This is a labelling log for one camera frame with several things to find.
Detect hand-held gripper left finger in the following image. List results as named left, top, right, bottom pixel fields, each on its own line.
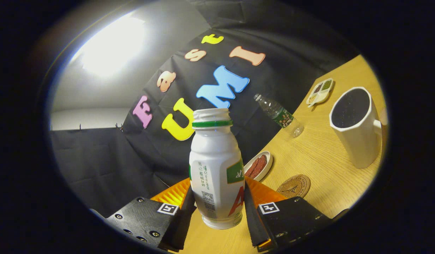
left=106, top=177, right=197, bottom=252

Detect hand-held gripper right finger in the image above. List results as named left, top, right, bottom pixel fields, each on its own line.
left=244, top=176, right=333, bottom=252

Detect round cork coaster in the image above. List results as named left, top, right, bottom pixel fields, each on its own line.
left=276, top=175, right=311, bottom=199

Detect white juice bottle green label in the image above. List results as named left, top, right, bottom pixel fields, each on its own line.
left=189, top=108, right=246, bottom=230

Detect white cup wooden handle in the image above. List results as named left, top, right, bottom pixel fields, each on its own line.
left=329, top=87, right=388, bottom=169

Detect clear plastic water bottle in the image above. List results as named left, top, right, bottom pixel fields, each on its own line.
left=254, top=93, right=304, bottom=138

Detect red sausage slices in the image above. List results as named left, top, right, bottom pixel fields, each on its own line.
left=246, top=154, right=268, bottom=178

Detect white oval plate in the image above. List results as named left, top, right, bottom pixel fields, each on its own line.
left=243, top=151, right=274, bottom=182

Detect wooden table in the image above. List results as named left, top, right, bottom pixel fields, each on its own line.
left=175, top=54, right=387, bottom=254

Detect white divided dish with beans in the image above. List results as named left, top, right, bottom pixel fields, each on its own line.
left=306, top=78, right=334, bottom=108

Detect ceiling light panel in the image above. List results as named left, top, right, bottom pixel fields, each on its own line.
left=71, top=14, right=147, bottom=78

